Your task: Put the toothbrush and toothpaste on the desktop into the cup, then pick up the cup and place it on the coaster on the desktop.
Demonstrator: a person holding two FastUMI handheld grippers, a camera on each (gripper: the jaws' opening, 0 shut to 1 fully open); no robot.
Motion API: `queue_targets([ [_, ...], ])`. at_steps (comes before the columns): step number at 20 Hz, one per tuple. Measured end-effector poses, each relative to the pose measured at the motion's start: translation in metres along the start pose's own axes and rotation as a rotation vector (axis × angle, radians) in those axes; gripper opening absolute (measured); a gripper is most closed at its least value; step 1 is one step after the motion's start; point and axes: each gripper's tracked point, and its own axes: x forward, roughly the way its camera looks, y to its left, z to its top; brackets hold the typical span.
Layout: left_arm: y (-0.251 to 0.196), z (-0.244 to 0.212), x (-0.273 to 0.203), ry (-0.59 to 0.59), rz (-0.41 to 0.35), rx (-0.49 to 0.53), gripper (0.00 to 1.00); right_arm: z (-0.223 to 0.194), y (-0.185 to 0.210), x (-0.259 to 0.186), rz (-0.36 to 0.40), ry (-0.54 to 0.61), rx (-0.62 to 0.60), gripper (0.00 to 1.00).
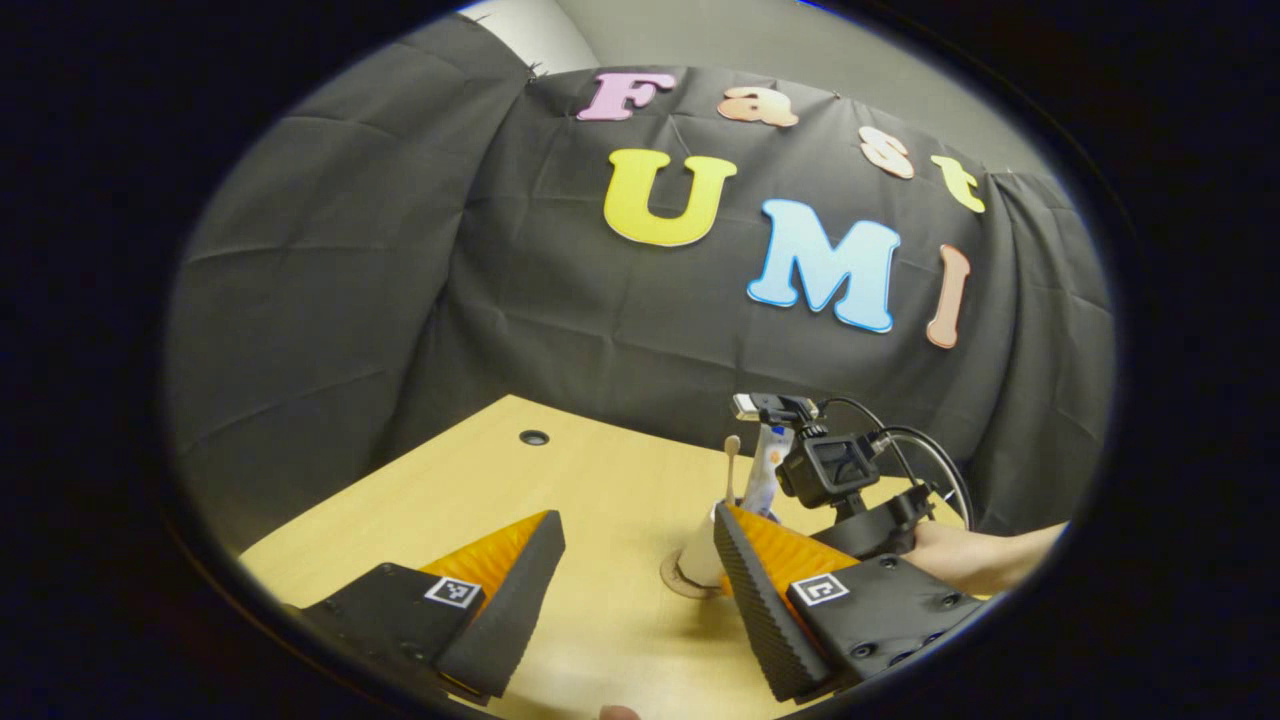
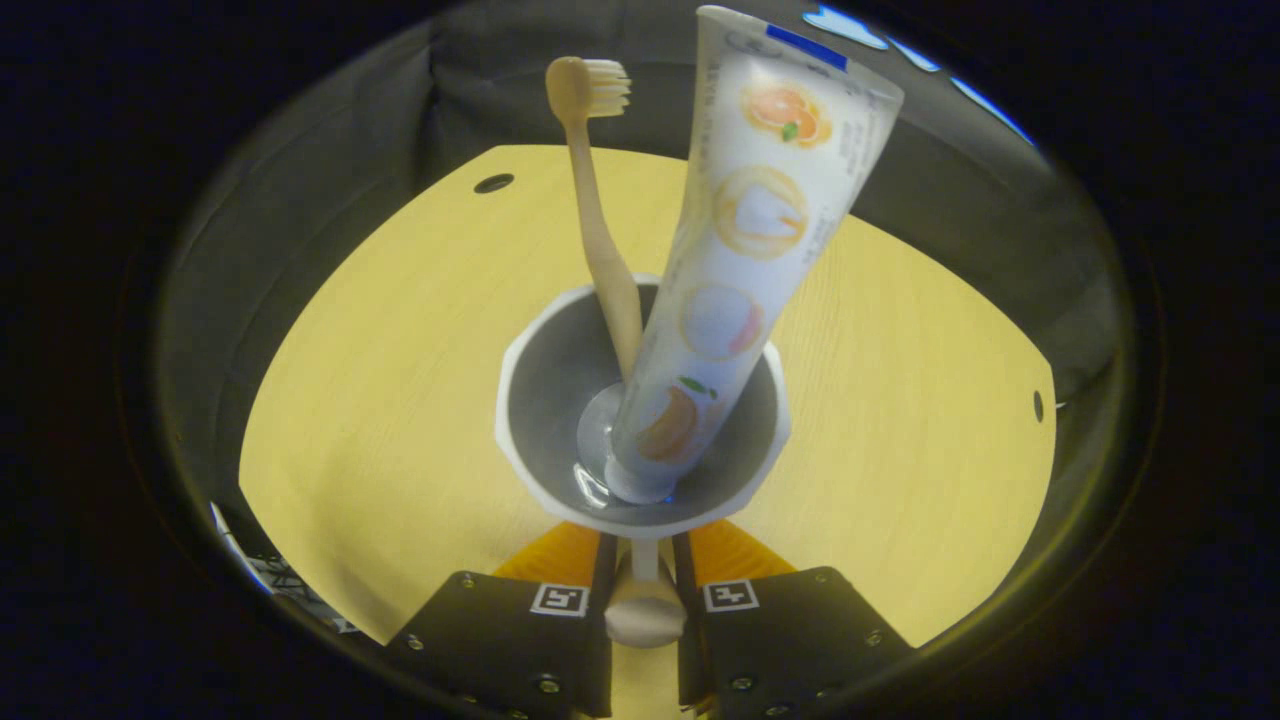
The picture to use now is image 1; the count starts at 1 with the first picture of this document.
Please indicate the beige toothbrush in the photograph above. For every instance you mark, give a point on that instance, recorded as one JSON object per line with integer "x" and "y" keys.
{"x": 732, "y": 445}

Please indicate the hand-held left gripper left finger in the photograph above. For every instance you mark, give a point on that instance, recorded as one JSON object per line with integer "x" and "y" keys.
{"x": 510, "y": 620}

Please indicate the wooden desktop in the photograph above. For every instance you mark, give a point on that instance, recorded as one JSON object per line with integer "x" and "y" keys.
{"x": 600, "y": 500}

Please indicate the black backdrop cloth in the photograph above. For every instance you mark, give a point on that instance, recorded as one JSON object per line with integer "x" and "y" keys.
{"x": 350, "y": 300}

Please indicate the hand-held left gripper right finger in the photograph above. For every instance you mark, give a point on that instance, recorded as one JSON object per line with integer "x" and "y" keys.
{"x": 765, "y": 620}

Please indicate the white toothpaste tube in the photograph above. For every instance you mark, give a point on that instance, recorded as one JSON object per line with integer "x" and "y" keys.
{"x": 765, "y": 470}

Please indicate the round wooden coaster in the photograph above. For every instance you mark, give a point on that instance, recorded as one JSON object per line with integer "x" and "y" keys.
{"x": 672, "y": 578}

